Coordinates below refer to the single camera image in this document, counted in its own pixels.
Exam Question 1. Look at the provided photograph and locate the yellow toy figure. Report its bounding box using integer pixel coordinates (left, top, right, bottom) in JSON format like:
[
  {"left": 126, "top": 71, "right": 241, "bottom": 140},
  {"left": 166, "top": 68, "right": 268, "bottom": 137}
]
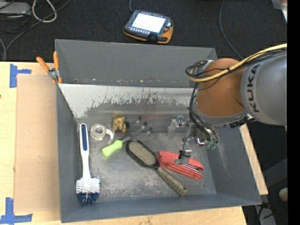
[{"left": 112, "top": 115, "right": 130, "bottom": 134}]

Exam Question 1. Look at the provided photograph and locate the white and blue dish brush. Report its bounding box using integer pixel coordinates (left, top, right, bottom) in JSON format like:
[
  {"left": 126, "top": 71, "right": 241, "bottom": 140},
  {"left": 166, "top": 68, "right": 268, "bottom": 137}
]
[{"left": 75, "top": 122, "right": 101, "bottom": 205}]

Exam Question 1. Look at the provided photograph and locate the green-handled garden hand rake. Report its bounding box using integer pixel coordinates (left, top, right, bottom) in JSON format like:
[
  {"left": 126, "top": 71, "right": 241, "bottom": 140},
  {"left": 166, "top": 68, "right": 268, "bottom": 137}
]
[{"left": 101, "top": 116, "right": 153, "bottom": 158}]

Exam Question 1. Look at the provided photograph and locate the red stapler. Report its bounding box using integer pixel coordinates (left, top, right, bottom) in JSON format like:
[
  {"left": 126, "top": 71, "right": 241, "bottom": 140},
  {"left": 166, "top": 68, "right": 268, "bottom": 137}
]
[{"left": 156, "top": 150, "right": 205, "bottom": 181}]

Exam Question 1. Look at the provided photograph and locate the brown cardboard board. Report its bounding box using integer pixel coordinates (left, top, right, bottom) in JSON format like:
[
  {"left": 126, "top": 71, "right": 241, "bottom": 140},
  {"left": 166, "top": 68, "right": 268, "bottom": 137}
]
[{"left": 13, "top": 74, "right": 62, "bottom": 214}]

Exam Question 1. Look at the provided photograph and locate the grey metal bin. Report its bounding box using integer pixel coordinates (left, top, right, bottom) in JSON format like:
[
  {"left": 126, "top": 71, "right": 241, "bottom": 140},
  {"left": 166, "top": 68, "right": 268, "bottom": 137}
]
[{"left": 54, "top": 38, "right": 263, "bottom": 224}]

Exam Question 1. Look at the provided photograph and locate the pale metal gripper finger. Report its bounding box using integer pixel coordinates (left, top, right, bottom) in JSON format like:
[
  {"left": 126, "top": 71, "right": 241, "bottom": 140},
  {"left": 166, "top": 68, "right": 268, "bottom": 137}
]
[
  {"left": 176, "top": 144, "right": 193, "bottom": 165},
  {"left": 167, "top": 115, "right": 186, "bottom": 136}
]

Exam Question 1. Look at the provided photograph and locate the black hairbrush with grey handle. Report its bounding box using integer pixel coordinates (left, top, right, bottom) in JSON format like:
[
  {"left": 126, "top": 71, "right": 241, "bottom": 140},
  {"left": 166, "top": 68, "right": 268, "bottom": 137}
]
[{"left": 125, "top": 139, "right": 189, "bottom": 197}]

